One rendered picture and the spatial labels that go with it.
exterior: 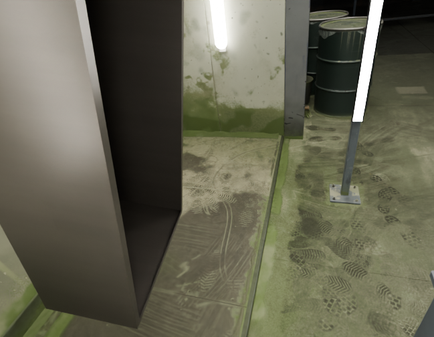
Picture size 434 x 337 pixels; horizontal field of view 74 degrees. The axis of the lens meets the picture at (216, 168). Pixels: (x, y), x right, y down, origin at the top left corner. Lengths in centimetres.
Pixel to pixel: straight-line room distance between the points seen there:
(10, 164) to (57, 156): 13
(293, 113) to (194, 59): 104
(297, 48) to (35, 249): 229
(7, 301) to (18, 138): 129
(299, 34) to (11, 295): 255
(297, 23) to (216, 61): 74
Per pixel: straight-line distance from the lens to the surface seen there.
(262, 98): 281
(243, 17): 266
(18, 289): 191
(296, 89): 275
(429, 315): 120
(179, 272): 181
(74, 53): 55
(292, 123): 288
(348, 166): 215
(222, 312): 164
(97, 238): 83
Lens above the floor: 147
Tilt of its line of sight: 34 degrees down
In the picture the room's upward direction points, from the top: 9 degrees counter-clockwise
